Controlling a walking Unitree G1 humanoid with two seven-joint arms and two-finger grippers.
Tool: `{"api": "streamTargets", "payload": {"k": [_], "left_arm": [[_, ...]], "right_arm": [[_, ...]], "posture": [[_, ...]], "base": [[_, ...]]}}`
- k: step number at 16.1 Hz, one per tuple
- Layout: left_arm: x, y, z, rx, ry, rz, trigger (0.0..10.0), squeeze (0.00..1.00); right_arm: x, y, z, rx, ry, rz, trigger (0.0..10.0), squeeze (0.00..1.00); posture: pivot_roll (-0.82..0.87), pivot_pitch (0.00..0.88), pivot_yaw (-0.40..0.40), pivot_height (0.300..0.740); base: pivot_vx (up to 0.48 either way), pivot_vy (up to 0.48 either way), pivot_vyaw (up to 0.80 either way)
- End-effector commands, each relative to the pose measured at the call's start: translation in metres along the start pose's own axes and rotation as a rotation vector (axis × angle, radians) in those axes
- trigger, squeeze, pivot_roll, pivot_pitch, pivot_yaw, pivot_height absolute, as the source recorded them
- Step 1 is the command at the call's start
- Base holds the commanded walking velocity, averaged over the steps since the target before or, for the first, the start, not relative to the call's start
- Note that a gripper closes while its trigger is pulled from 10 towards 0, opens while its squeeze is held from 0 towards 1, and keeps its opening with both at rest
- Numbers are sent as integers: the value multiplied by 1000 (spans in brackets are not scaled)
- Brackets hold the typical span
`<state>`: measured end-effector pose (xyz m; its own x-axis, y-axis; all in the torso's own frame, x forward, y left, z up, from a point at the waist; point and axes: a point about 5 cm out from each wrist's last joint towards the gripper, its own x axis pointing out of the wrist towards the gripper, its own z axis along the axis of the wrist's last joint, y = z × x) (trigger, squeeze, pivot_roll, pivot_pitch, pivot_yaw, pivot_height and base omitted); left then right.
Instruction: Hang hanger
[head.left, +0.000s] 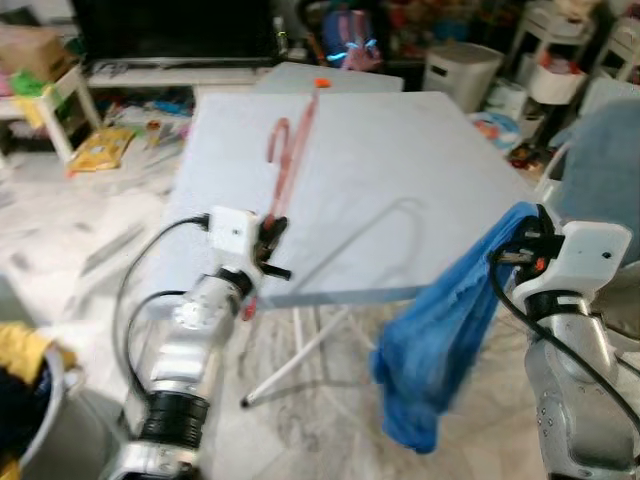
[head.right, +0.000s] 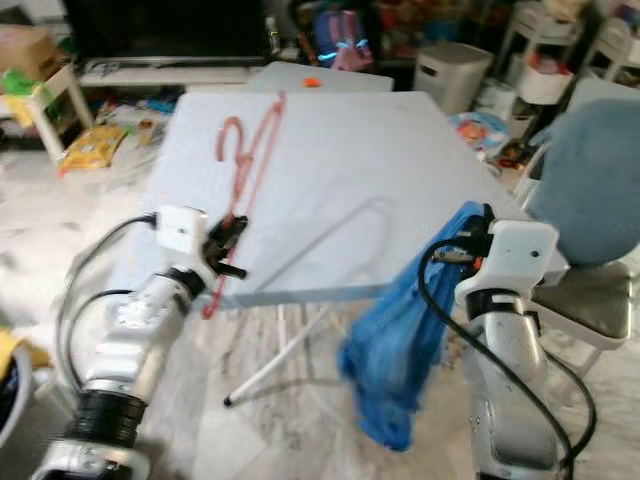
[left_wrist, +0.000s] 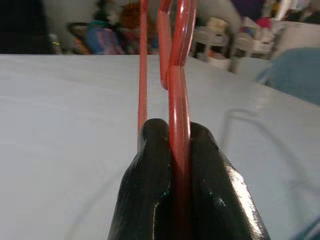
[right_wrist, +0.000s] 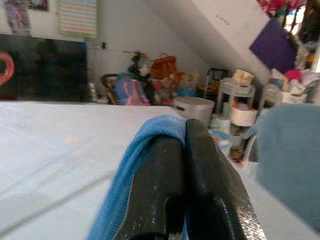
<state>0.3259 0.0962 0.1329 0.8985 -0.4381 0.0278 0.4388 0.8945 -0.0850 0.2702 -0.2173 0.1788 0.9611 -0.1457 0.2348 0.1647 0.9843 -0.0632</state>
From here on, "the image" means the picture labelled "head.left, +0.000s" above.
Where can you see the red plastic clothes hanger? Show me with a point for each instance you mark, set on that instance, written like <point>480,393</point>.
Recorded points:
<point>294,160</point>

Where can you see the blue shirt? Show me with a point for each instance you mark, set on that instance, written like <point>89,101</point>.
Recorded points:
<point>440,340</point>

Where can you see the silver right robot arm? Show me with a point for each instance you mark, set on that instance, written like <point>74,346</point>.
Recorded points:
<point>570,400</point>

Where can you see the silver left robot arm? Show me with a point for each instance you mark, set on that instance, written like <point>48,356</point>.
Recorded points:
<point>180,350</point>

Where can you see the grey white folding chair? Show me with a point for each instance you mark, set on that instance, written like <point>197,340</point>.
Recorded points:
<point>630,290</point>

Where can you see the round colourful toy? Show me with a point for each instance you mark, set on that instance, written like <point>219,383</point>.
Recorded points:
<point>495,128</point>

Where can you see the grey folding table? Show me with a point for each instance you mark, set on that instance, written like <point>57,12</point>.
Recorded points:
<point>400,200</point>

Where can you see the small orange clip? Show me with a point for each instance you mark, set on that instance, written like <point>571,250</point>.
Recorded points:
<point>321,82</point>

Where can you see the white storage cart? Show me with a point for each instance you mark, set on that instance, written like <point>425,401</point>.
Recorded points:
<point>622,40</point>
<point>555,82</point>

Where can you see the pale grey small table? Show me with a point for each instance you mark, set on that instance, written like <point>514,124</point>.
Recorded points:
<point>360,78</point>

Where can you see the pale blue rounded board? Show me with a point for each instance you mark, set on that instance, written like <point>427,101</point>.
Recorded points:
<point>615,90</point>

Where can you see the white air purifier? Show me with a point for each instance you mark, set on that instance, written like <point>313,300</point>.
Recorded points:
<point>462,75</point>

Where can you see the yellow printed cushion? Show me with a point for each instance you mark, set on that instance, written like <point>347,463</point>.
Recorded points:
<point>100,150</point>

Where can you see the white television stand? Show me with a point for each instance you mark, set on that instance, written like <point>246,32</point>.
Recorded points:
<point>150,75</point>

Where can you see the blue pink kids backpack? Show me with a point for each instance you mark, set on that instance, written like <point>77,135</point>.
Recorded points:
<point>350,40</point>

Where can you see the black television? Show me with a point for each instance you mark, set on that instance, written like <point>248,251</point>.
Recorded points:
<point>170,30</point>

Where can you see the white kids table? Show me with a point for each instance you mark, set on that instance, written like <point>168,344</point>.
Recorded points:
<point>72,88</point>

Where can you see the grey laundry basin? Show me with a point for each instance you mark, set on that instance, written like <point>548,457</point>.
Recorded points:
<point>90,440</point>

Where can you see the yellow garment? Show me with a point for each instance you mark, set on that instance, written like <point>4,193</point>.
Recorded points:
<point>25,345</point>

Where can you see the brown cardboard box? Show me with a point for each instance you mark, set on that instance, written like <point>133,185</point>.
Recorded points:
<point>30,50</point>

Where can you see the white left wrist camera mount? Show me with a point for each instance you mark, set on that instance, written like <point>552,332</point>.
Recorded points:
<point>232,235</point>

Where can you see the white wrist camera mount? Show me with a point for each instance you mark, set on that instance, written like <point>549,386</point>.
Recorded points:
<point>585,255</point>
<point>232,235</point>

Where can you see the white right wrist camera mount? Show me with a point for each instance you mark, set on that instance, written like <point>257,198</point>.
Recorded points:
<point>585,255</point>

